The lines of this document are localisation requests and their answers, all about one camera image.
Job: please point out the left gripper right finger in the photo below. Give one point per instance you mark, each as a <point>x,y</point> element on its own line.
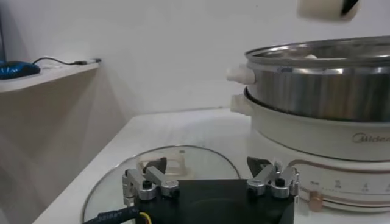
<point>280,182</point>

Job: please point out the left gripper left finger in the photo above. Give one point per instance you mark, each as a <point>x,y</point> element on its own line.
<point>143,182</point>

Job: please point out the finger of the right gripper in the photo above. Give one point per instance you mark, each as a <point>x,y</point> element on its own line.
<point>349,6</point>

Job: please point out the white steamed baozi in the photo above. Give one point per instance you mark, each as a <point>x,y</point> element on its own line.
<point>320,9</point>
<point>310,57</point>

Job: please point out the stainless steel steamer basket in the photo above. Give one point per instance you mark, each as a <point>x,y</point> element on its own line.
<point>320,91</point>

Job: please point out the cream electric cooker base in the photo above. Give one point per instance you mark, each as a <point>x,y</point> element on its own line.
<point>304,137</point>

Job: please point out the white side desk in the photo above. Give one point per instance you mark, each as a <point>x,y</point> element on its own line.
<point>48,76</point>

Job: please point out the blue computer mouse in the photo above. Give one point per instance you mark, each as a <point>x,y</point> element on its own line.
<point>18,70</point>

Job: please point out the dark computer monitor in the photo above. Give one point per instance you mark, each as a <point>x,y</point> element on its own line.
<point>2,39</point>

